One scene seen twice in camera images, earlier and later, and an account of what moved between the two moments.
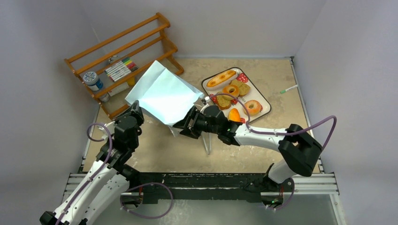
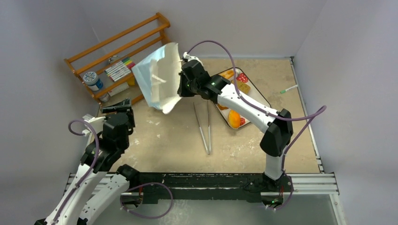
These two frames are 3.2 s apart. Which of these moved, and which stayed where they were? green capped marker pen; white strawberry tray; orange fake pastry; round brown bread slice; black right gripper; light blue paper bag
Moved: light blue paper bag; black right gripper
Stayed: white strawberry tray; orange fake pastry; green capped marker pen; round brown bread slice
